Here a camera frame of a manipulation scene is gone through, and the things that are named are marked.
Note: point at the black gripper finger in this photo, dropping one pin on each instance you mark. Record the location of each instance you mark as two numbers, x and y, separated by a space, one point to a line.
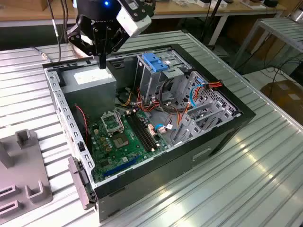
95 45
113 40

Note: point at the grey perforated disk bay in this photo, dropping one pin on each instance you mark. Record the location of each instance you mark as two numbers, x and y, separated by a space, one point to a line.
213 99

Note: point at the white power supply label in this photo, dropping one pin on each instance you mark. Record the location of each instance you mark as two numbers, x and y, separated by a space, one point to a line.
87 76

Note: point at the plain brown cardboard box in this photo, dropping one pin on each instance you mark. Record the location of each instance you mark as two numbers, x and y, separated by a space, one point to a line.
56 3

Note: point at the blue plastic drive latch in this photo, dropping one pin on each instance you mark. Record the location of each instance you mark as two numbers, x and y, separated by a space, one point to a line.
154 62

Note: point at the grey power supply unit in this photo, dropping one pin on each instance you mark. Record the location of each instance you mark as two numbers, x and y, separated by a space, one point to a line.
94 97

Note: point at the grey optical drive cage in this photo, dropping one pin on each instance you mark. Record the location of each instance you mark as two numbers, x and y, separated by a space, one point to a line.
151 82

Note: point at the wooden workbench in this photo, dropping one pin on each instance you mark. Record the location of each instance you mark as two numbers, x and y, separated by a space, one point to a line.
177 10

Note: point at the black RAM slot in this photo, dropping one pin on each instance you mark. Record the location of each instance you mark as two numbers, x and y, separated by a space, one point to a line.
145 131
138 134

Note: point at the CPU socket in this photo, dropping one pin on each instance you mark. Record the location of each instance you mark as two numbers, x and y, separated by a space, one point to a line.
120 142

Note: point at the green motherboard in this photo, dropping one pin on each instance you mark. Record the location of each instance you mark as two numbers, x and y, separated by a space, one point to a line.
132 152

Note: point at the blue expansion slot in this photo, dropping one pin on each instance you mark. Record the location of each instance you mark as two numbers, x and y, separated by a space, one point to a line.
120 166

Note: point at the black open PC case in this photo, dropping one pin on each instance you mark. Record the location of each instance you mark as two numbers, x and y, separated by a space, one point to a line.
165 170

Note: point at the grey parts rack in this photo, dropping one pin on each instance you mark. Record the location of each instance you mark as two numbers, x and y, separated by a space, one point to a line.
21 170

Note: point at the labelled cardboard box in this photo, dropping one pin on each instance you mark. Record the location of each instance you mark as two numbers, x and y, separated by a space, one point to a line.
284 94

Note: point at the silver metal cylinder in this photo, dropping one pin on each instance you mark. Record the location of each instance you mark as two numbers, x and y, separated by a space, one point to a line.
297 15

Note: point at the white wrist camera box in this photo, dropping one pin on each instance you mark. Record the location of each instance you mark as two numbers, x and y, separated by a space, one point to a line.
132 23

